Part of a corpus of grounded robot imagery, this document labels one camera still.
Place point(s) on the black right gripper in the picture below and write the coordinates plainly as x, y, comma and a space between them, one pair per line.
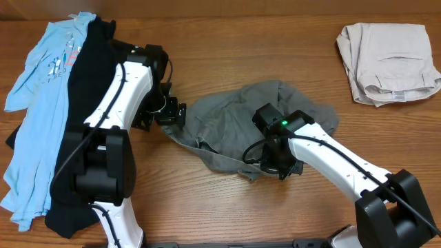
269, 164

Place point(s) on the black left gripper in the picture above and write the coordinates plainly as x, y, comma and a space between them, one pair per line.
169, 116

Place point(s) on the grey shorts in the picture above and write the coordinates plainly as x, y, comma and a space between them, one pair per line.
219, 127

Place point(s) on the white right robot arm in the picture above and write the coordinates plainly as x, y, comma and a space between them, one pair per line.
391, 209

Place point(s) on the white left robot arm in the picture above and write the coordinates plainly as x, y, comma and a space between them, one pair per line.
101, 168

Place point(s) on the black t-shirt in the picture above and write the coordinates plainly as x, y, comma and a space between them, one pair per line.
91, 76

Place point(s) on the light blue t-shirt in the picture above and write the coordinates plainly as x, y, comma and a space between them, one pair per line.
42, 91

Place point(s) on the folded beige shorts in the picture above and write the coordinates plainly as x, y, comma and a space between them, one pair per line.
388, 62

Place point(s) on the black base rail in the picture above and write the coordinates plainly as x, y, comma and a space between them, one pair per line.
234, 245

